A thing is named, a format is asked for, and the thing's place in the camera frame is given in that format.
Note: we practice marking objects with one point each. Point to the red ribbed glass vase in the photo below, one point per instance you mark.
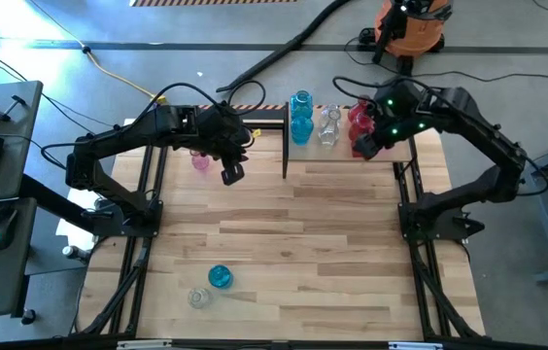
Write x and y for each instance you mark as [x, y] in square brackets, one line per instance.
[357, 140]

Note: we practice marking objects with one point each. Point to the small pink glass vase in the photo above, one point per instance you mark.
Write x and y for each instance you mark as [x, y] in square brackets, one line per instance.
[200, 161]

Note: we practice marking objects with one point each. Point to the yellow label tag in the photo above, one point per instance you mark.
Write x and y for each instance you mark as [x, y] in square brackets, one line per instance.
[256, 132]

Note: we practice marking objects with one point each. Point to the orange vacuum cleaner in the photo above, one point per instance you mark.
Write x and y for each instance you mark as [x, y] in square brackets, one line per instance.
[415, 34]

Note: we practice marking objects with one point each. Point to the black computer mouse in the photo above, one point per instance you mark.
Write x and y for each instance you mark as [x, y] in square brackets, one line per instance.
[1, 231]

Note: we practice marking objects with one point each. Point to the black hazard-striped mat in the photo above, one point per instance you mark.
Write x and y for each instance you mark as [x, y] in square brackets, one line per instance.
[269, 115]

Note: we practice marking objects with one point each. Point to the grey metal trolley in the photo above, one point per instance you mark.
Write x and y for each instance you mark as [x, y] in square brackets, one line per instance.
[547, 228]

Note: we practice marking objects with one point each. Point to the white capped bottle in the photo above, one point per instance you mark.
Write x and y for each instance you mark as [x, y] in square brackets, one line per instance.
[74, 253]

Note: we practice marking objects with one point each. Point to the clear conical glass vase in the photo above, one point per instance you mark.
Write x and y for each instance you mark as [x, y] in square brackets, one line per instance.
[327, 136]

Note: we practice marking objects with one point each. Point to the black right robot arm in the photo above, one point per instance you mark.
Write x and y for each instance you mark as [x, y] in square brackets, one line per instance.
[497, 146]

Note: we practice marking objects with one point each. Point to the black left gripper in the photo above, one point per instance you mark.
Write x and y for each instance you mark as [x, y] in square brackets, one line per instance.
[220, 131]

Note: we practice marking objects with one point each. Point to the clear round glass vase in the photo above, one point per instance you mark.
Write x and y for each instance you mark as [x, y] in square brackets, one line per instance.
[200, 297]

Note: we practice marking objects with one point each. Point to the white metal bracket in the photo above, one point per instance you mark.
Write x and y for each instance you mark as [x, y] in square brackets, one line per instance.
[143, 345]
[415, 346]

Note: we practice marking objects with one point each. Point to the grey desk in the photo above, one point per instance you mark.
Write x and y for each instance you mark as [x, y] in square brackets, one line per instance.
[16, 146]

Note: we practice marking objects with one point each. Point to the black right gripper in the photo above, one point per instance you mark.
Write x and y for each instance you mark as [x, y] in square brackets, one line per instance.
[400, 114]

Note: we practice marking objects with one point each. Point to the black metal rig frame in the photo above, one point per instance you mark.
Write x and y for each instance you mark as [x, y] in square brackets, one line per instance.
[157, 160]

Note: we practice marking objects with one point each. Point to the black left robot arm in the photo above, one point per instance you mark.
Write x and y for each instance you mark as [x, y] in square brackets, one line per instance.
[123, 136]

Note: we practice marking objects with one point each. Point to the black desk foot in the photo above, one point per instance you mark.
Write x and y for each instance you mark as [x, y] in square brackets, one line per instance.
[28, 316]

